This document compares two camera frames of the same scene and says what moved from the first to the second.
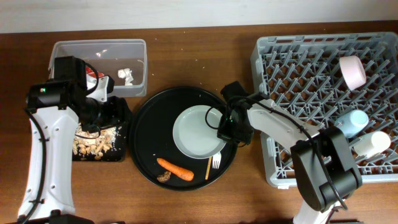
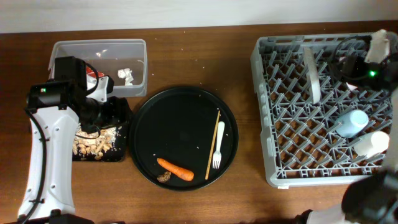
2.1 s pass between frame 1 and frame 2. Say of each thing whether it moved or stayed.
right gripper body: moved
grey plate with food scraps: moved
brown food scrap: stayed
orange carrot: stayed
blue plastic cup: stayed
